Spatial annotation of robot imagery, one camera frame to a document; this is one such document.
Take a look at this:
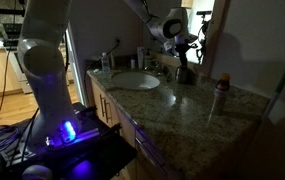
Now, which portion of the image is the black power cable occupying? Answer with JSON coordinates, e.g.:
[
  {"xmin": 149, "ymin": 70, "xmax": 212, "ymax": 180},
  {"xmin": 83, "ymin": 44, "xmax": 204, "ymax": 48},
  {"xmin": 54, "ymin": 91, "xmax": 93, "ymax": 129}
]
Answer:
[{"xmin": 86, "ymin": 38, "xmax": 122, "ymax": 69}]

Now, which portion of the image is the metal cup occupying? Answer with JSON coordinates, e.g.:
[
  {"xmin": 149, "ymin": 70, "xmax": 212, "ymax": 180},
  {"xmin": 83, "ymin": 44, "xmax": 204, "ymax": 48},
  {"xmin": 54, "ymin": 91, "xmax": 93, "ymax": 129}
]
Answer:
[{"xmin": 175, "ymin": 65, "xmax": 190, "ymax": 84}]

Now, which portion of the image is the wood framed wall mirror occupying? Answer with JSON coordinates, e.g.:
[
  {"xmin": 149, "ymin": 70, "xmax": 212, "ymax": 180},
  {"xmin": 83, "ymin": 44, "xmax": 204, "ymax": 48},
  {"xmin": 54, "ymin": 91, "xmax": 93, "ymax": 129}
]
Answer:
[{"xmin": 141, "ymin": 0, "xmax": 231, "ymax": 78}]

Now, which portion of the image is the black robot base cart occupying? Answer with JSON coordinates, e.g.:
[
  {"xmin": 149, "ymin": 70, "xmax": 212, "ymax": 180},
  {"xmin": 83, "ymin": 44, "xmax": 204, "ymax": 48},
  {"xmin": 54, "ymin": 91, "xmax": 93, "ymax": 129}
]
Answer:
[{"xmin": 1, "ymin": 102, "xmax": 137, "ymax": 180}]

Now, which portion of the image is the kitchen stove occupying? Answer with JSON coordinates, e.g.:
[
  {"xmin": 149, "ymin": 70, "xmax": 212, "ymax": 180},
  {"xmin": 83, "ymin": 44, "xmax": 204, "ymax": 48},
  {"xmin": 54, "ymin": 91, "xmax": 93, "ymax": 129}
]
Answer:
[{"xmin": 1, "ymin": 22, "xmax": 33, "ymax": 95}]

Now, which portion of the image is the spray bottle orange cap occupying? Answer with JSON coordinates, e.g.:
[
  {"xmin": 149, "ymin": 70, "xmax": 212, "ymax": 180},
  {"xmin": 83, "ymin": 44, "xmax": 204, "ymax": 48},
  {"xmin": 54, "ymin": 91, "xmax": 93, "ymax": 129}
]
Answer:
[{"xmin": 210, "ymin": 72, "xmax": 231, "ymax": 117}]

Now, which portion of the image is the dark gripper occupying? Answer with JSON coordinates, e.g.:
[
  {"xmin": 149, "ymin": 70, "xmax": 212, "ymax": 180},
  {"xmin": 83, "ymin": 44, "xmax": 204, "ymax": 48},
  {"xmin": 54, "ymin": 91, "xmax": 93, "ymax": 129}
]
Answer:
[{"xmin": 174, "ymin": 34, "xmax": 198, "ymax": 68}]

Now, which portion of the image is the soap pump dispenser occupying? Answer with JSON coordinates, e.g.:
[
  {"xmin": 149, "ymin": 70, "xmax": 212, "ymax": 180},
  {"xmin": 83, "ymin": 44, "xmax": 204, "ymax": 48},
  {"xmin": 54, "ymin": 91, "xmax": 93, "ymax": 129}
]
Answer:
[{"xmin": 143, "ymin": 48, "xmax": 152, "ymax": 70}]

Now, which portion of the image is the clear plastic water bottle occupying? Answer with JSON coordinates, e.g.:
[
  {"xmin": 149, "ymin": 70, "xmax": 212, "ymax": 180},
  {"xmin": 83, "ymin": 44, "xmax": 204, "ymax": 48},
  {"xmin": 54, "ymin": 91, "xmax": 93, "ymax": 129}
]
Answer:
[{"xmin": 101, "ymin": 52, "xmax": 111, "ymax": 74}]

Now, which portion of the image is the white door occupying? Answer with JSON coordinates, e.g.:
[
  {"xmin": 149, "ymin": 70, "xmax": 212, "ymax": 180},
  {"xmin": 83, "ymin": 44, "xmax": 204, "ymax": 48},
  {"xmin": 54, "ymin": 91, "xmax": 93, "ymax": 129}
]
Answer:
[{"xmin": 64, "ymin": 23, "xmax": 87, "ymax": 107}]

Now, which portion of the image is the white lotion tube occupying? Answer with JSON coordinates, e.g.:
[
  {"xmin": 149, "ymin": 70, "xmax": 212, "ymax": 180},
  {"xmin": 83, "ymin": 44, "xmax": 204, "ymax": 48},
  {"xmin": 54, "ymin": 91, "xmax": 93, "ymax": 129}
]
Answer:
[{"xmin": 136, "ymin": 46, "xmax": 146, "ymax": 70}]

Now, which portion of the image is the chrome faucet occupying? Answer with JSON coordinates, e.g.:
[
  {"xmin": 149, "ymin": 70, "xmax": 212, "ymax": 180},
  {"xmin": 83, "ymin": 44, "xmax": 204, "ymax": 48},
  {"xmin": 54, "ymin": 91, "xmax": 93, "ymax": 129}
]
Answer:
[{"xmin": 150, "ymin": 59, "xmax": 173, "ymax": 79}]

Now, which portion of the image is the metal cabinet bar handle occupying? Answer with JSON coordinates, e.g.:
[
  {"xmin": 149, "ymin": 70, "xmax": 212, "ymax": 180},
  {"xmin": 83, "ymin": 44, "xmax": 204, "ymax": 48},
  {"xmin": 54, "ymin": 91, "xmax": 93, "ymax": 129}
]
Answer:
[
  {"xmin": 98, "ymin": 93, "xmax": 106, "ymax": 118},
  {"xmin": 104, "ymin": 98, "xmax": 113, "ymax": 125}
]

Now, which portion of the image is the wooden cabinet door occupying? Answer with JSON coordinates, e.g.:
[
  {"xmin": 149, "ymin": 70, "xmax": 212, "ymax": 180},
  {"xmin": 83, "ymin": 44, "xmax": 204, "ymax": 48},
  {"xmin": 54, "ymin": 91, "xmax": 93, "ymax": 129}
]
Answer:
[
  {"xmin": 90, "ymin": 79, "xmax": 107, "ymax": 125},
  {"xmin": 104, "ymin": 91, "xmax": 122, "ymax": 128}
]

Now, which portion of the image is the white oval sink basin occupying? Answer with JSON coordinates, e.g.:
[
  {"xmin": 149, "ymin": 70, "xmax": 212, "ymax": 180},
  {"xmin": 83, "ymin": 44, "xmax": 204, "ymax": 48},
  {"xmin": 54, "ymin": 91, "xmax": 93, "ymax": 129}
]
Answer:
[{"xmin": 110, "ymin": 71, "xmax": 161, "ymax": 91}]

